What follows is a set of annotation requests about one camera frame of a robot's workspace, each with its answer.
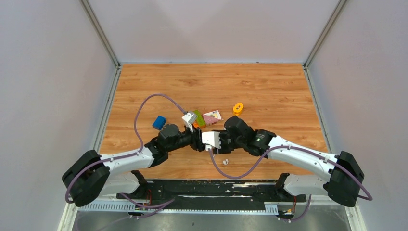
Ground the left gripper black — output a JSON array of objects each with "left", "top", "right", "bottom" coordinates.
[{"left": 167, "top": 122, "right": 205, "bottom": 153}]

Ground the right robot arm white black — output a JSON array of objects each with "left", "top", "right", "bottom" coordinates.
[{"left": 212, "top": 116, "right": 364, "bottom": 207}]

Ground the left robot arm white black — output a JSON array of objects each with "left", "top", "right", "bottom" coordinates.
[{"left": 62, "top": 124, "right": 212, "bottom": 207}]

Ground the green toy block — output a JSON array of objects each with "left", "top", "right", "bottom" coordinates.
[{"left": 193, "top": 110, "right": 206, "bottom": 128}]

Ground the pink patterned card box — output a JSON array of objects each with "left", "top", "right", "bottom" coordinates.
[{"left": 202, "top": 110, "right": 223, "bottom": 126}]

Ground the yellow traffic light toy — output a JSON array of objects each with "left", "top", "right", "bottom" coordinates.
[{"left": 232, "top": 103, "right": 244, "bottom": 116}]

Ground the blue toy block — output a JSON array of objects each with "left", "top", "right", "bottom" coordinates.
[{"left": 152, "top": 115, "right": 166, "bottom": 130}]

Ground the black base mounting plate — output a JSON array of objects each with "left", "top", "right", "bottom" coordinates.
[{"left": 127, "top": 180, "right": 307, "bottom": 209}]

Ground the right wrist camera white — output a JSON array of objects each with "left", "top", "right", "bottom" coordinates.
[{"left": 201, "top": 131, "right": 221, "bottom": 151}]

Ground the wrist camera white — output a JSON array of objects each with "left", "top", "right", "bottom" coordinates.
[
  {"left": 201, "top": 131, "right": 221, "bottom": 151},
  {"left": 181, "top": 111, "right": 198, "bottom": 132}
]

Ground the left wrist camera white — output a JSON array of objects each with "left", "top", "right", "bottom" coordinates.
[{"left": 181, "top": 111, "right": 198, "bottom": 132}]

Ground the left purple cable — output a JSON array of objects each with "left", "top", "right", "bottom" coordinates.
[{"left": 65, "top": 93, "right": 189, "bottom": 231}]

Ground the white slotted cable duct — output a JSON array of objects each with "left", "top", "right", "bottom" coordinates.
[{"left": 77, "top": 201, "right": 279, "bottom": 215}]

